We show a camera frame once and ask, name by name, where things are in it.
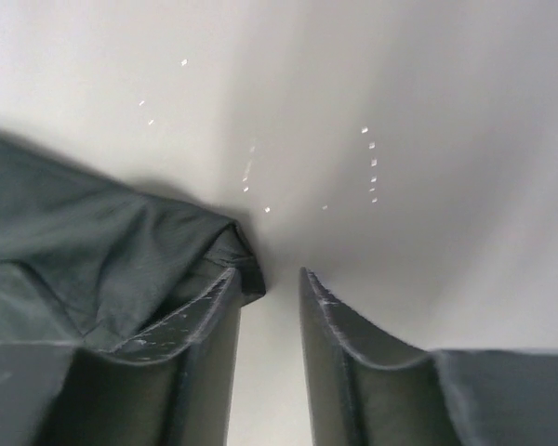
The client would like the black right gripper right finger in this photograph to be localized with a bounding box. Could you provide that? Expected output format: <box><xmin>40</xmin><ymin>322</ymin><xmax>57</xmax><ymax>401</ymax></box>
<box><xmin>299</xmin><ymin>269</ymin><xmax>558</xmax><ymax>445</ymax></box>

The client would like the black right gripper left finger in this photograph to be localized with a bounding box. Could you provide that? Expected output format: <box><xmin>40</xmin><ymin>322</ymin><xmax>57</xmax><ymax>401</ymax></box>
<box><xmin>0</xmin><ymin>269</ymin><xmax>241</xmax><ymax>445</ymax></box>

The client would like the black t shirt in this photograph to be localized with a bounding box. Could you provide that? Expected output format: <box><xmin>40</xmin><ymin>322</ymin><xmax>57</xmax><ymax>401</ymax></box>
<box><xmin>0</xmin><ymin>134</ymin><xmax>266</xmax><ymax>349</ymax></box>

